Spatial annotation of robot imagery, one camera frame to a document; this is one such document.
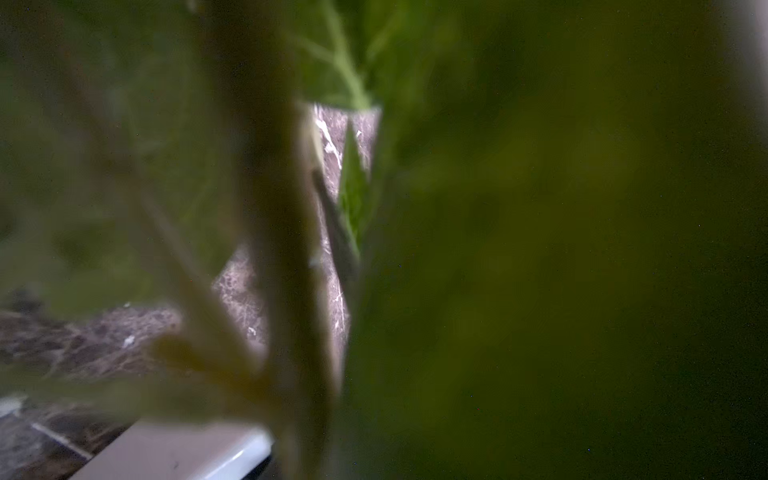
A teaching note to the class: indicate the white tape dispenser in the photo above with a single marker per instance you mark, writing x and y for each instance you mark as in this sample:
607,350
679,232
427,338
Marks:
154,451

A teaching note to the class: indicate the pink rose bouquet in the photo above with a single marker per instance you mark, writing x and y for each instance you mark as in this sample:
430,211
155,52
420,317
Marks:
410,239

